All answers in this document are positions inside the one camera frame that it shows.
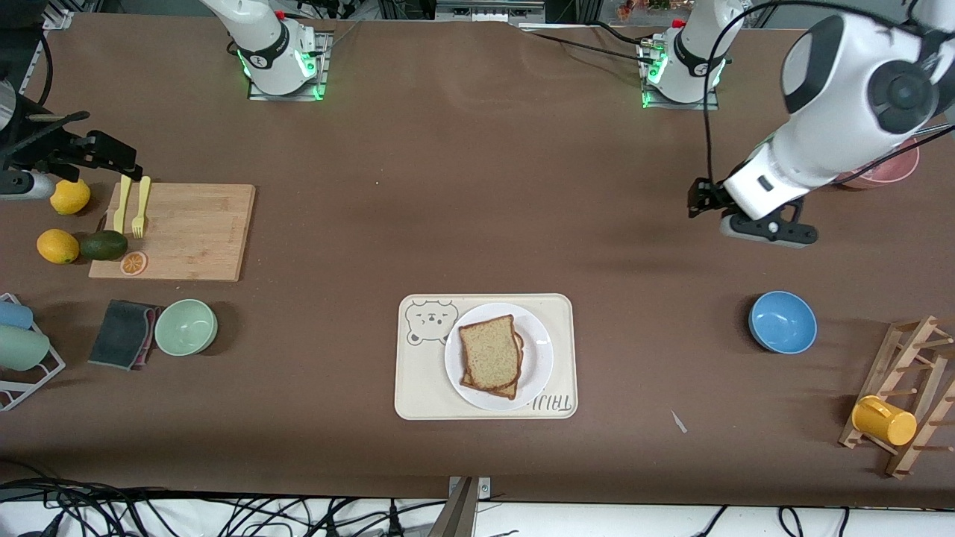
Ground blue bowl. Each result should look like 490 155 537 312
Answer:
748 291 818 354

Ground white round plate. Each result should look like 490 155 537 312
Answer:
444 301 554 412

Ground yellow plastic knife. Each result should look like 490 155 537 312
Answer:
113 174 132 234

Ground white wire rack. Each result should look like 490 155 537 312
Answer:
0 293 66 412

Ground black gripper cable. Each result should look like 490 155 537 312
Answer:
36 31 56 107
701 0 926 189

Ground black table cable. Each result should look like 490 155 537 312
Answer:
519 26 654 60

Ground yellow lemon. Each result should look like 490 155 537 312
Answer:
50 179 92 216
37 229 81 265

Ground wooden cutting board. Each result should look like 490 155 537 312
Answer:
89 183 257 283

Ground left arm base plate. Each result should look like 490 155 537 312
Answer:
640 41 721 111

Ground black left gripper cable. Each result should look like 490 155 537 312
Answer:
701 0 926 189

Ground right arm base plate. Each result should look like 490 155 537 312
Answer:
248 31 331 101

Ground pale green bowl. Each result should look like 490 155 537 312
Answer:
154 299 219 357

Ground pink bowl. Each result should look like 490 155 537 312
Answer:
834 136 920 189

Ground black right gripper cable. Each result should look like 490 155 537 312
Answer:
36 31 56 107

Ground grey metal box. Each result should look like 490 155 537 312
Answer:
435 0 547 23

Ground pale green cup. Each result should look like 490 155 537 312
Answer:
0 325 51 372

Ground folded grey cloth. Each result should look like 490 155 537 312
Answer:
88 300 161 371

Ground cream bear print tray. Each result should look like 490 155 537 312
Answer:
394 293 578 421

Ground wooden mug rack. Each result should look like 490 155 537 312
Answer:
839 315 955 480

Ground yellow plastic fork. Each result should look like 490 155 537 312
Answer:
132 176 151 239

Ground black floor cable bundle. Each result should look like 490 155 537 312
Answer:
0 477 448 537

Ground green avocado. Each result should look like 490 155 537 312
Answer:
79 230 129 262

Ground brown crust bread slice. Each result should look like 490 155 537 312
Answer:
458 314 522 392
460 332 525 401

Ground metal clamp bracket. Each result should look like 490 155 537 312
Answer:
428 476 492 537

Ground yellow mug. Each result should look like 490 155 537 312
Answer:
851 395 918 447

